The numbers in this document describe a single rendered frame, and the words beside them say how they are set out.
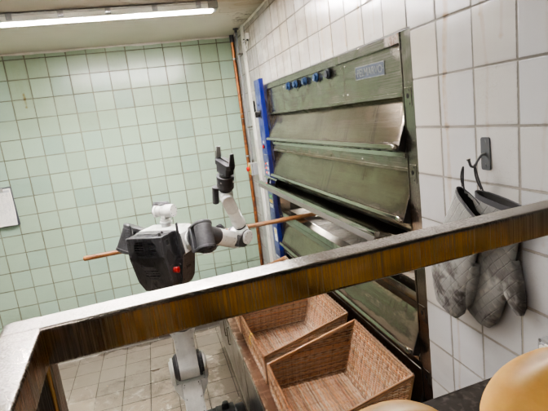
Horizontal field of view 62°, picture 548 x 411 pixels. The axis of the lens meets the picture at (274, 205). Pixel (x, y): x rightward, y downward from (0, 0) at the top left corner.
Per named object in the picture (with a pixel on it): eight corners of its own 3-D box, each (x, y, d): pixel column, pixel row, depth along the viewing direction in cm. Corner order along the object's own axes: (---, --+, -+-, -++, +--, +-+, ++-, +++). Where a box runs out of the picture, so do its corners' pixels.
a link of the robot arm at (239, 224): (243, 207, 241) (255, 232, 253) (228, 204, 247) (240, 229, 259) (232, 221, 235) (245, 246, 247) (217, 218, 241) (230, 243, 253)
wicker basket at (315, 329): (315, 319, 294) (311, 278, 288) (355, 361, 240) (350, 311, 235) (241, 338, 282) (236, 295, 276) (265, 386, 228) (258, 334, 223)
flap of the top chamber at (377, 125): (271, 140, 331) (277, 113, 329) (403, 151, 161) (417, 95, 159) (265, 139, 330) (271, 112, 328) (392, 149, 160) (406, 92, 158)
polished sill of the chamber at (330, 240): (289, 214, 344) (289, 209, 344) (430, 298, 173) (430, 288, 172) (281, 216, 343) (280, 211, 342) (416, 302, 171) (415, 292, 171)
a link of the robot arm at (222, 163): (225, 169, 218) (225, 190, 225) (240, 163, 224) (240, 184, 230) (209, 159, 226) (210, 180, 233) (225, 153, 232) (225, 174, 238)
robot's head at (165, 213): (171, 223, 230) (169, 205, 229) (154, 223, 234) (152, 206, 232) (178, 219, 236) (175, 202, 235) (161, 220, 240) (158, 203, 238)
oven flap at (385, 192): (276, 176, 336) (282, 149, 334) (409, 223, 166) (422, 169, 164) (270, 175, 335) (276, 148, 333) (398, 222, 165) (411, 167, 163)
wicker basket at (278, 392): (360, 367, 234) (355, 316, 229) (422, 438, 180) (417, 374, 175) (268, 391, 223) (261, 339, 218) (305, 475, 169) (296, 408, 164)
